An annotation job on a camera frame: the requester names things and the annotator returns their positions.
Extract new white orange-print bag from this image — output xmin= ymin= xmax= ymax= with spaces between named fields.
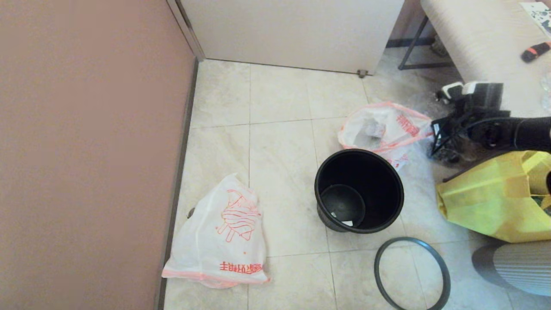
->
xmin=161 ymin=173 xmax=271 ymax=289

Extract black round trash bin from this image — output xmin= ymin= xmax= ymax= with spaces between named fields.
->
xmin=314 ymin=149 xmax=405 ymax=234

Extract white door panel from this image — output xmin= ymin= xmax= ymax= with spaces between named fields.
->
xmin=179 ymin=0 xmax=405 ymax=77

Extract black metal table frame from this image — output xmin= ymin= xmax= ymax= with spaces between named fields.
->
xmin=397 ymin=16 xmax=452 ymax=72

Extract used white red-drawstring trash bag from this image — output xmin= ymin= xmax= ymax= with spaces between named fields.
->
xmin=338 ymin=101 xmax=435 ymax=171

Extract grey door frame strip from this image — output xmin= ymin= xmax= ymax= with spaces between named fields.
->
xmin=167 ymin=0 xmax=206 ymax=63

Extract grey bin rim ring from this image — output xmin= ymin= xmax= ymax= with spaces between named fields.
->
xmin=374 ymin=237 xmax=451 ymax=310

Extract grey ribbed round object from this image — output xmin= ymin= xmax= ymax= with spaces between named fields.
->
xmin=471 ymin=240 xmax=551 ymax=298

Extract black-white printed paper sheet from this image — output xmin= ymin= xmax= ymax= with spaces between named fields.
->
xmin=519 ymin=2 xmax=551 ymax=39

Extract clear plastic bag dark contents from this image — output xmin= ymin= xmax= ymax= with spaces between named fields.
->
xmin=413 ymin=93 xmax=474 ymax=166

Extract labelled clear plastic bottle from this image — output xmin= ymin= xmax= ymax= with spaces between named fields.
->
xmin=359 ymin=118 xmax=386 ymax=140

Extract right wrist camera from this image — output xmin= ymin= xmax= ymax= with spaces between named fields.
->
xmin=437 ymin=81 xmax=504 ymax=113

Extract black orange marker pen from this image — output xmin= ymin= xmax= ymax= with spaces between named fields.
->
xmin=520 ymin=42 xmax=551 ymax=64

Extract crumpled clear plastic wrap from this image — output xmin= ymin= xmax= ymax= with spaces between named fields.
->
xmin=540 ymin=71 xmax=551 ymax=113

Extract yellow fabric tote bag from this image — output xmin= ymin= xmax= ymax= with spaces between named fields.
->
xmin=436 ymin=151 xmax=551 ymax=244

